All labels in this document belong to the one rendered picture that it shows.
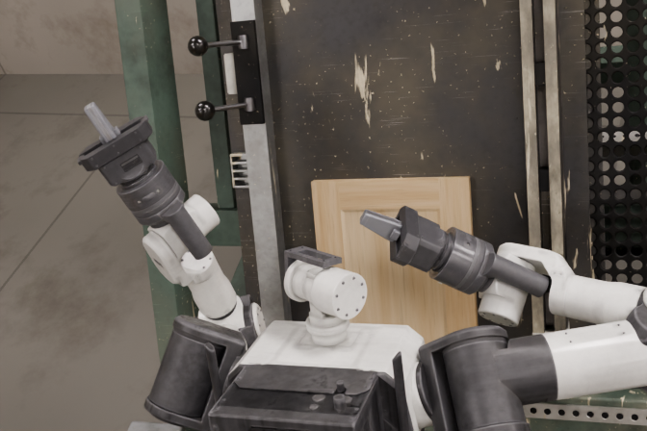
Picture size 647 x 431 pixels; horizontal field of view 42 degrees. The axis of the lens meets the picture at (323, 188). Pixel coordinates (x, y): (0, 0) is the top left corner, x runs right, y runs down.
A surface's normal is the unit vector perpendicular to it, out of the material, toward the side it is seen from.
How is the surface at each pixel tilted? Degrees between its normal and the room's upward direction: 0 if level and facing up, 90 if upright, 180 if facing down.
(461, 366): 36
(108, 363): 0
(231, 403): 23
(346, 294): 79
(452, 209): 60
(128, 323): 0
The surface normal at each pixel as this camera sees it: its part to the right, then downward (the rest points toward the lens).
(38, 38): -0.33, 0.67
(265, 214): -0.33, 0.20
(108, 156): 0.24, 0.38
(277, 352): -0.12, -0.95
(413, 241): 0.27, -0.25
